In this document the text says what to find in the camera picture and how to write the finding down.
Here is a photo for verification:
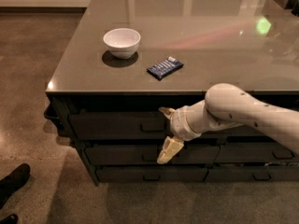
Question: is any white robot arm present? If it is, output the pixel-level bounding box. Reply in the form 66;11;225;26
157;83;299;164

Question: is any blue snack packet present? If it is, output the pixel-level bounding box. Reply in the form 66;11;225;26
147;57;184;80

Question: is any black shoe lower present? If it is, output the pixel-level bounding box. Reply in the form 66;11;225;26
0;214;19;224

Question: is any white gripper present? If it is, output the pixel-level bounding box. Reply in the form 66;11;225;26
157;106;201;164

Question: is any white ceramic bowl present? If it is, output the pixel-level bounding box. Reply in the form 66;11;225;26
103;28;141;59

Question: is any dark grey drawer cabinet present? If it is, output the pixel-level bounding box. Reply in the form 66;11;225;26
47;0;299;184

